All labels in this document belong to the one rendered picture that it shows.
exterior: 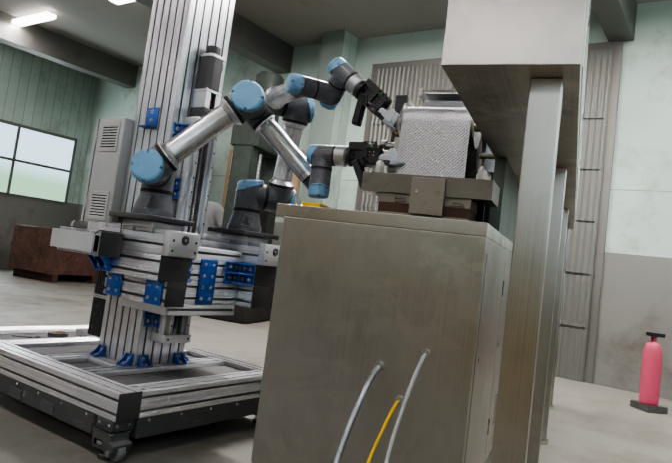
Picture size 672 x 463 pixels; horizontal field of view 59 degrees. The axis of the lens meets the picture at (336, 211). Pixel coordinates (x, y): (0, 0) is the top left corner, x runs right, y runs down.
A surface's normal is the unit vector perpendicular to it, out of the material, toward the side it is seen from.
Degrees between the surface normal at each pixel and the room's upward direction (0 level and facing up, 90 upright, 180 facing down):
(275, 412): 90
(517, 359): 90
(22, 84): 90
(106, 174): 90
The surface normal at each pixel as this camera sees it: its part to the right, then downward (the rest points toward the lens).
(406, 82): -0.56, -0.14
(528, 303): -0.37, -0.12
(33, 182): 0.82, 0.06
